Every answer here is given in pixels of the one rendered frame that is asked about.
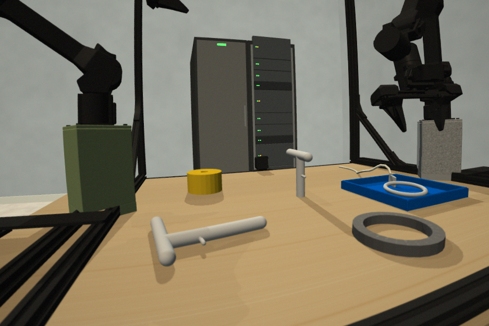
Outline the blue tray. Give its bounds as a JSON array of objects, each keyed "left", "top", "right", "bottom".
[{"left": 341, "top": 174, "right": 469, "bottom": 211}]

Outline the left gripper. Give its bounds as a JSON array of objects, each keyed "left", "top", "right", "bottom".
[{"left": 370, "top": 61, "right": 463, "bottom": 132}]

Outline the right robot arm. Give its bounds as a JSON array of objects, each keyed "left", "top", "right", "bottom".
[{"left": 0, "top": 0, "right": 123, "bottom": 125}]

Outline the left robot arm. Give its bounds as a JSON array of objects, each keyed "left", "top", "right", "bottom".
[{"left": 373, "top": 0, "right": 454, "bottom": 90}]

